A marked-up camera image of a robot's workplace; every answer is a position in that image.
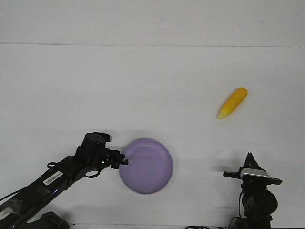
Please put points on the yellow corn cob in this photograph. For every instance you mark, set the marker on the yellow corn cob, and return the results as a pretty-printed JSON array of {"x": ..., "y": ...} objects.
[{"x": 233, "y": 101}]

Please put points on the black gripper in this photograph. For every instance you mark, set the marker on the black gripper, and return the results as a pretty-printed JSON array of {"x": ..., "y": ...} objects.
[
  {"x": 94, "y": 155},
  {"x": 252, "y": 183}
]

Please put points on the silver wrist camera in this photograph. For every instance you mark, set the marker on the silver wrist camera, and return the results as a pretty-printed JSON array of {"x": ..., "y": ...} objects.
[
  {"x": 250, "y": 172},
  {"x": 105, "y": 136}
]

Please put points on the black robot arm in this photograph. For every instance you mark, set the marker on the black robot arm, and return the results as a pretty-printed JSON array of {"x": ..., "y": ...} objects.
[
  {"x": 256, "y": 202},
  {"x": 28, "y": 201}
]

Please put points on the purple round plate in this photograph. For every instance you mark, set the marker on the purple round plate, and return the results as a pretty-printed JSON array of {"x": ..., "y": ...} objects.
[{"x": 150, "y": 166}]

